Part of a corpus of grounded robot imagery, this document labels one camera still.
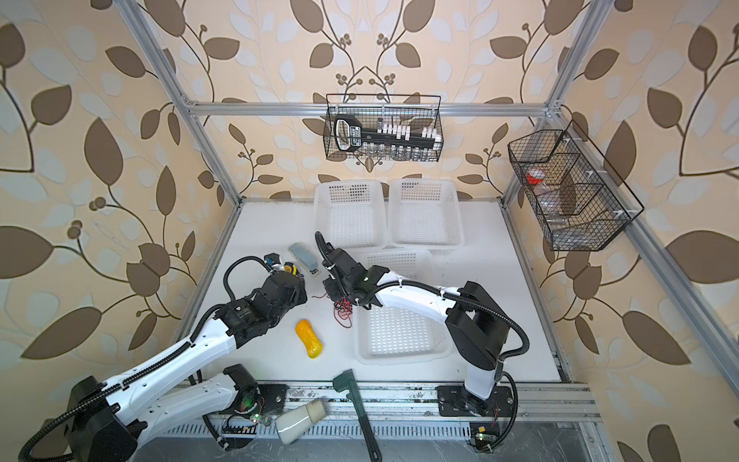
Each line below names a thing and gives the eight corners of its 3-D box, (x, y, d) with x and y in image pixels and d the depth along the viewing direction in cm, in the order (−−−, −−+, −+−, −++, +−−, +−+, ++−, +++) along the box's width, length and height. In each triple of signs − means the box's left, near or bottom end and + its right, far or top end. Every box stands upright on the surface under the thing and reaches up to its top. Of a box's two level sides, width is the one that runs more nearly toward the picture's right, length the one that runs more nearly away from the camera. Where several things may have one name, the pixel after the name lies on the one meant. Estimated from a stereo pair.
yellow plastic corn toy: (311, 362, 82) (309, 358, 80) (294, 329, 89) (291, 324, 86) (326, 351, 84) (324, 347, 81) (308, 320, 90) (306, 315, 87)
